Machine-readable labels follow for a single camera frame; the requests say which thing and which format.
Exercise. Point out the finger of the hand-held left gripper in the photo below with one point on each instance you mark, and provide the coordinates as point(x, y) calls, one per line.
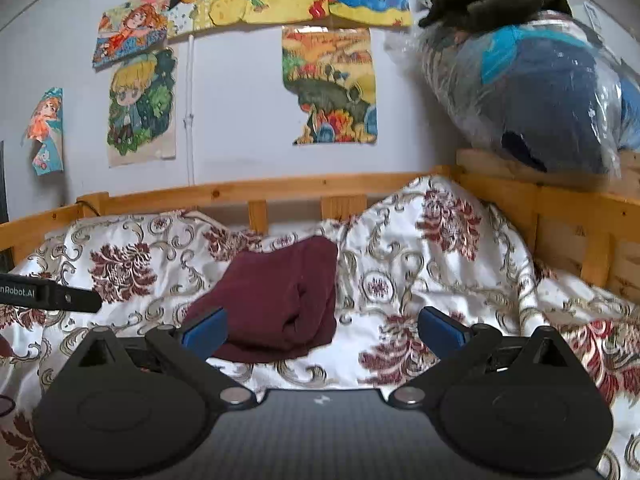
point(80, 299)

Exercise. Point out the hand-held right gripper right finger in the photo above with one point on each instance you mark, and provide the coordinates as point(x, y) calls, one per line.
point(440, 331)

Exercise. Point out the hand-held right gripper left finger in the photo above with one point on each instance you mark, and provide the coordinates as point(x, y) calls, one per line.
point(205, 329)

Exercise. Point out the maroon garment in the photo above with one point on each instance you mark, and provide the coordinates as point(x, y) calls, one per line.
point(280, 295)

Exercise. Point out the white floral bedspread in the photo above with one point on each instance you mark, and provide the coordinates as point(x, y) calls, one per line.
point(425, 270)

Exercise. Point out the blue plush toy in plastic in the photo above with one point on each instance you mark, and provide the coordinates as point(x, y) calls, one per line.
point(540, 90)

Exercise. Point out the small torn figure wall poster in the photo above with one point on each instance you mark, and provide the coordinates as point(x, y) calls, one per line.
point(47, 130)

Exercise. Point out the wooden bed frame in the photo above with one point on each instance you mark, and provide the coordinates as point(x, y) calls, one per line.
point(300, 187)

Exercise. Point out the blond figure wall poster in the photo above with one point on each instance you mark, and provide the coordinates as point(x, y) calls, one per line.
point(142, 105)

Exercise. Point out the white wall pipe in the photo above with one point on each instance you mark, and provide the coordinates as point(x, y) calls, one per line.
point(190, 110)

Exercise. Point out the landscape wall poster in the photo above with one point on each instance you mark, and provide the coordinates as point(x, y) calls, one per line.
point(330, 85)

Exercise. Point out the orange hair figure wall poster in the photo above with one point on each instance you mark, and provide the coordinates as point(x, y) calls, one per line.
point(132, 25)

